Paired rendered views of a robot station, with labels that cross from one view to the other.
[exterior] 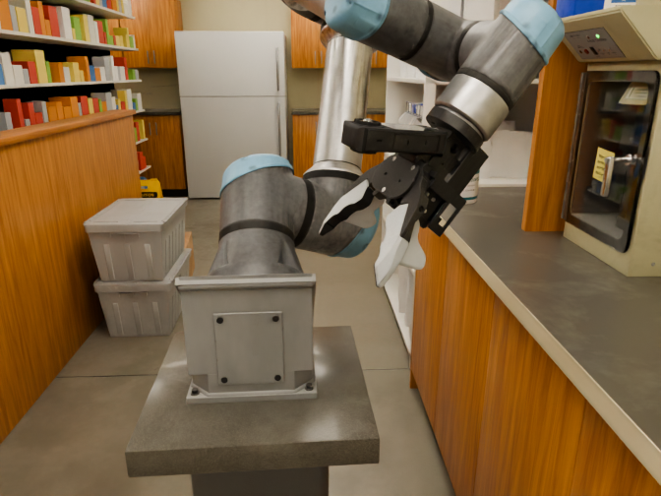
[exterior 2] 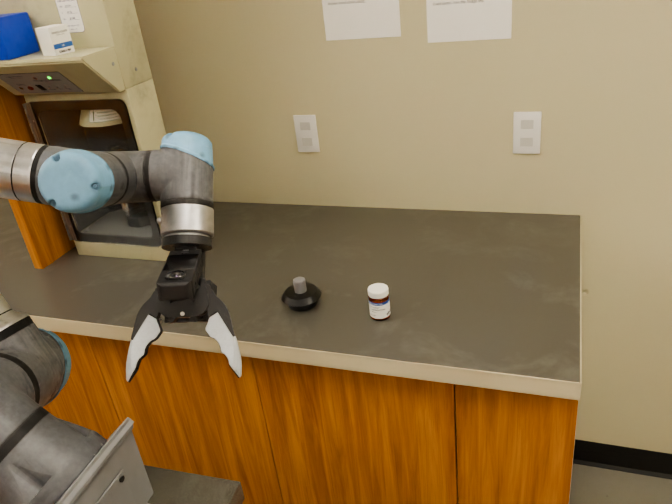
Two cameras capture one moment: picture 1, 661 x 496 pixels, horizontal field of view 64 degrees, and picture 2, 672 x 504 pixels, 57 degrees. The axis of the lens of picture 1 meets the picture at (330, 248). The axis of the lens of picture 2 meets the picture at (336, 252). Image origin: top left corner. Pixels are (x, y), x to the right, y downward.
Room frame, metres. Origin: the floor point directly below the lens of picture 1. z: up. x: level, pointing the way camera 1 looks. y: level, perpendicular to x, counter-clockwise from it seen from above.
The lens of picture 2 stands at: (0.09, 0.50, 1.70)
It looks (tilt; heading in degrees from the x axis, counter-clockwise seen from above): 28 degrees down; 295
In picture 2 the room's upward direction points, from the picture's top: 7 degrees counter-clockwise
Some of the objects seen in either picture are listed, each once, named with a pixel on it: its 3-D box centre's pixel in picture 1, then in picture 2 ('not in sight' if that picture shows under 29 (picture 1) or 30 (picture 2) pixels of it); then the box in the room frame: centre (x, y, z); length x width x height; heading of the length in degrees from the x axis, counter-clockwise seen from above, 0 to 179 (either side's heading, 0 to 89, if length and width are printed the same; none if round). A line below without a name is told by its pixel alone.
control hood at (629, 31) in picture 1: (602, 37); (49, 76); (1.28, -0.62, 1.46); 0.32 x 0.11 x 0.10; 3
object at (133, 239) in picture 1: (143, 237); not in sight; (2.87, 1.07, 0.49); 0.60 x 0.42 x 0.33; 3
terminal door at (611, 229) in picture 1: (604, 156); (96, 176); (1.28, -0.67, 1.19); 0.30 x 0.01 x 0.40; 2
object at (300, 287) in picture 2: not in sight; (300, 291); (0.68, -0.56, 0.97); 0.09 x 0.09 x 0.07
